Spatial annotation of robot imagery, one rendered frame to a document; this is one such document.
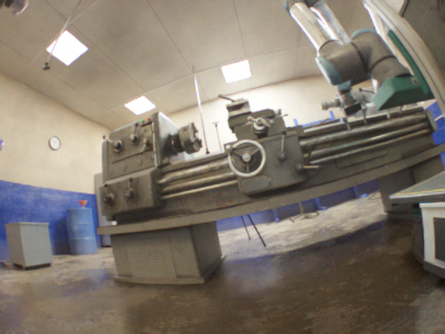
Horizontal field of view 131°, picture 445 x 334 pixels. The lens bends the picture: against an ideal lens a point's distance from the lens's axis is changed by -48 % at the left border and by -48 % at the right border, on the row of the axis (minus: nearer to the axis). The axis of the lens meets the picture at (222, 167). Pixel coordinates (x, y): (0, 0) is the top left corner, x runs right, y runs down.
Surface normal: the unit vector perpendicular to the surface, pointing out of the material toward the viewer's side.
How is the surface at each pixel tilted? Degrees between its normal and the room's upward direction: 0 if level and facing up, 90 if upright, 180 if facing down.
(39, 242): 90
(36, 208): 90
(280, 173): 90
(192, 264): 90
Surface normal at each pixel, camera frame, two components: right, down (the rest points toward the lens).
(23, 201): 0.95, -0.24
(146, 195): -0.22, -0.18
